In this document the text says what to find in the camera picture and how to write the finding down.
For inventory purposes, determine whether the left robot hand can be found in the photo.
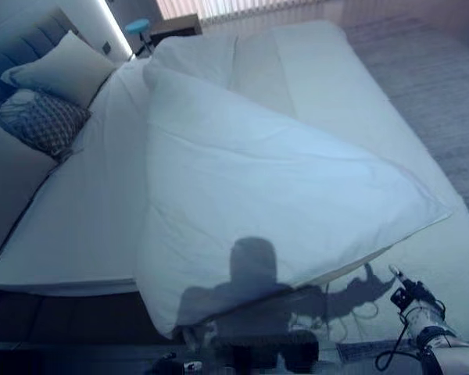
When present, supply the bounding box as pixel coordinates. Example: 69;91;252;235
155;351;205;375

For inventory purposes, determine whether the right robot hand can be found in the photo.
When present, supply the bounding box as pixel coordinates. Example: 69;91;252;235
388;264;447;332

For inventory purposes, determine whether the white duvet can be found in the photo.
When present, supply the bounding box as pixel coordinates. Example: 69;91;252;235
134;20;469;341

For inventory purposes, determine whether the white bed sheet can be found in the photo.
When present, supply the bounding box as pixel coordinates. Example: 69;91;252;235
0;59;154;298

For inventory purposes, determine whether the dark robot body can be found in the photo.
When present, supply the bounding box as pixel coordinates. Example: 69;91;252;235
206;328;322;375

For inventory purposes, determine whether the large grey pillow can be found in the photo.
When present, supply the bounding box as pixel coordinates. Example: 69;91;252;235
0;108;60;268

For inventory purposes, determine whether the grey patterned cushion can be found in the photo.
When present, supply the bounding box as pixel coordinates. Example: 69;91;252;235
12;91;93;158

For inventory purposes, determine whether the crumpled white striped cloth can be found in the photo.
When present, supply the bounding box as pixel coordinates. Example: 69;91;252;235
0;88;41;119

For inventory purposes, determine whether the white pillow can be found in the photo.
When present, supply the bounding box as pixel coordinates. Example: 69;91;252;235
0;30;119;107

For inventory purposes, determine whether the wooden desk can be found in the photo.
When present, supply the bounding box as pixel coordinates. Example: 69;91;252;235
148;13;203;52

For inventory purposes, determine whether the light vertical curtain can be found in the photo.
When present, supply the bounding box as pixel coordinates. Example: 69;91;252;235
156;0;347;27

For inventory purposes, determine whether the grey padded headboard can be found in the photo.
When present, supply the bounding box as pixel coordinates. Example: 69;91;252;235
0;0;84;111

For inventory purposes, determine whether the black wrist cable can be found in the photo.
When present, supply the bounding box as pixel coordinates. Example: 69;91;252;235
375;308;420;371

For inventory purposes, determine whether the dark bed frame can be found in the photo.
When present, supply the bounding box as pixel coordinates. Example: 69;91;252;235
0;285;177;349

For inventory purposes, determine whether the white wall panel with light strip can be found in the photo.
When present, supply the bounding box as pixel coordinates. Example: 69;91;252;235
73;0;134;64

